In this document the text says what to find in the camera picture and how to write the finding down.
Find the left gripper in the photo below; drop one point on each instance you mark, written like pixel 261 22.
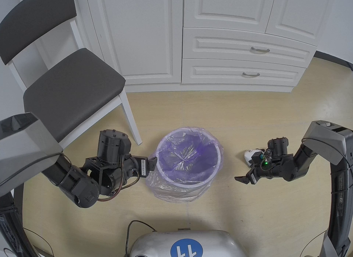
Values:
pixel 143 167

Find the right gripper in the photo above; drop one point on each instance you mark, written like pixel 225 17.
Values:
pixel 262 173

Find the white paper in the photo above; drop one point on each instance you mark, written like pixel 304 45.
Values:
pixel 249 155

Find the purple plastic bag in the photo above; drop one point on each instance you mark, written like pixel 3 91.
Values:
pixel 165 192

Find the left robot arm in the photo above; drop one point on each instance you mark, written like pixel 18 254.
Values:
pixel 27 145

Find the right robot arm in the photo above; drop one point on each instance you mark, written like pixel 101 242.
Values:
pixel 325 145

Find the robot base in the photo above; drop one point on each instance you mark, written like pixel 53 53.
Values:
pixel 215 242

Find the pale grey trash bin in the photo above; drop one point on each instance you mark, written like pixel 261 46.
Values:
pixel 189 186

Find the white wardrobe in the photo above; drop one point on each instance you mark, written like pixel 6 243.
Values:
pixel 226 1

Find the white chair dark grey cushions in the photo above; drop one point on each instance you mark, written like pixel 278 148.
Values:
pixel 41 15

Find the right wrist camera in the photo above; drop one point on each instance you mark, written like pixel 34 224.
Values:
pixel 256 157

